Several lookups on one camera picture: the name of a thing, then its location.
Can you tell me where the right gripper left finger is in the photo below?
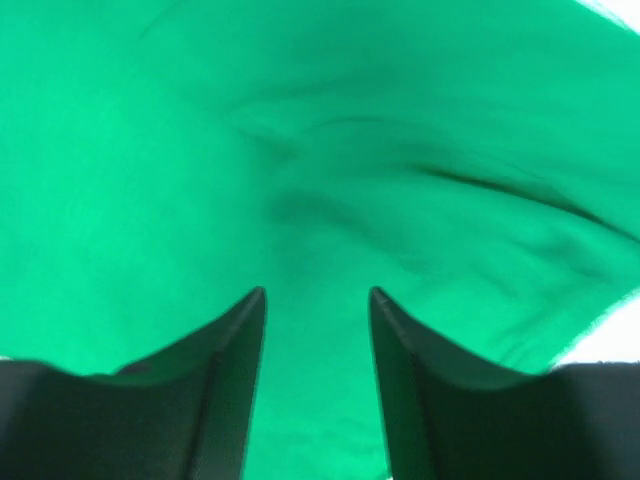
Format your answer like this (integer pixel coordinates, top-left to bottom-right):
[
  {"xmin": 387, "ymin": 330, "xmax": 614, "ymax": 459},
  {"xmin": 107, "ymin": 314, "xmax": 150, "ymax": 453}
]
[{"xmin": 1, "ymin": 287, "xmax": 265, "ymax": 479}]

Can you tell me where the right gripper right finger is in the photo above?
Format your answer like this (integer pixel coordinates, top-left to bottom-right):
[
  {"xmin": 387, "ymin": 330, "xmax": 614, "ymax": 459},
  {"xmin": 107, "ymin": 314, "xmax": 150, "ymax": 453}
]
[{"xmin": 369, "ymin": 288, "xmax": 639, "ymax": 479}]

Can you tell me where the green t-shirt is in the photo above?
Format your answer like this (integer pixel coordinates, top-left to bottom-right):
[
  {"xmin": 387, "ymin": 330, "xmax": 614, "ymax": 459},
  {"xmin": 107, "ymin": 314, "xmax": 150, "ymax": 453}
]
[{"xmin": 1, "ymin": 1, "xmax": 639, "ymax": 479}]

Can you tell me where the floral patterned table mat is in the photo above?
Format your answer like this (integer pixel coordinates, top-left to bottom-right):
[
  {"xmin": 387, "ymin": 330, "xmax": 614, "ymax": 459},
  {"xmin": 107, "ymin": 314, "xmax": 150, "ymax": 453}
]
[{"xmin": 553, "ymin": 1, "xmax": 639, "ymax": 369}]

